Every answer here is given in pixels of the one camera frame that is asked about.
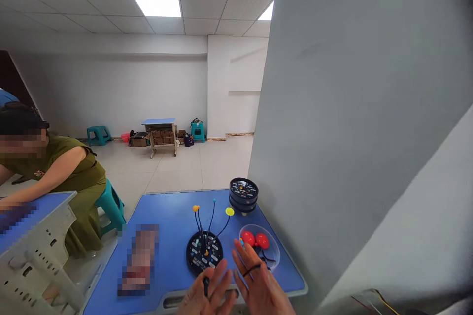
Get person's left hand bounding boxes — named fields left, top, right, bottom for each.
left=177, top=259, right=240, bottom=315

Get person's right hand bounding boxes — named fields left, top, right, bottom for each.
left=232, top=239, right=296, bottom=315

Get black rods in bowl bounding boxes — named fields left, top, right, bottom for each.
left=258, top=250, right=276, bottom=271

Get black round model base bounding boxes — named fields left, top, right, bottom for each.
left=186, top=230, right=225, bottom=277

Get clear plastic bowl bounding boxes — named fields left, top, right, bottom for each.
left=238, top=223, right=281, bottom=272

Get yellow ball on black rod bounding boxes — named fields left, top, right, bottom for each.
left=210, top=207, right=235, bottom=246

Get teal ball on black rod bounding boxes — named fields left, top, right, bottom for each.
left=205, top=198, right=218, bottom=246

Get stack of black round discs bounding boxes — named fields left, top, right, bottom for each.
left=229, top=177, right=259, bottom=215

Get orange ball on black rod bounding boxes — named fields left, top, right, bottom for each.
left=192, top=204, right=204, bottom=244

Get blue table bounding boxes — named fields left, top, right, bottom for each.
left=83, top=189, right=309, bottom=315

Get teal plastic stool with bag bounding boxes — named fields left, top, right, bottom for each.
left=190, top=117, right=206, bottom=143

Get small blue-topped desk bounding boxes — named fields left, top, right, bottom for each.
left=141, top=118, right=179, bottom=159

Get open cardboard box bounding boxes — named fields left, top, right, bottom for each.
left=128, top=131, right=151, bottom=148

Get grey-framed blue desk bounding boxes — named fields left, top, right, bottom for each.
left=0, top=190, right=86, bottom=315

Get bundle of coloured wires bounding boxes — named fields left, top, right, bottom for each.
left=350, top=288, right=402, bottom=315

